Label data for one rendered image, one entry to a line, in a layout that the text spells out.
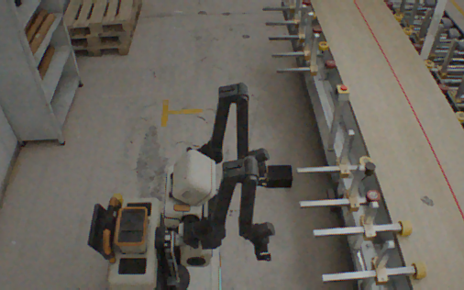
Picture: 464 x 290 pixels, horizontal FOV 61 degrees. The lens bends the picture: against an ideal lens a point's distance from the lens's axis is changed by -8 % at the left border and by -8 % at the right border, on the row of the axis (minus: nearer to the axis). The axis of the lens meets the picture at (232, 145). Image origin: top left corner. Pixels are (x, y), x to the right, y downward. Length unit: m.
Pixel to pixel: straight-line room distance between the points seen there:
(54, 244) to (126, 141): 1.17
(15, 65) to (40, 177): 1.01
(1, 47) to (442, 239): 3.29
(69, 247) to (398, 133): 2.51
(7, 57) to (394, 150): 2.91
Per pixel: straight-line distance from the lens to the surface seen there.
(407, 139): 2.85
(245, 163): 1.53
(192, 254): 2.26
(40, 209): 3.71
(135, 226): 2.27
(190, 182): 1.78
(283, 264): 3.15
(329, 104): 3.37
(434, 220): 2.49
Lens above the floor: 2.77
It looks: 47 degrees down
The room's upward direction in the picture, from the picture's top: straight up
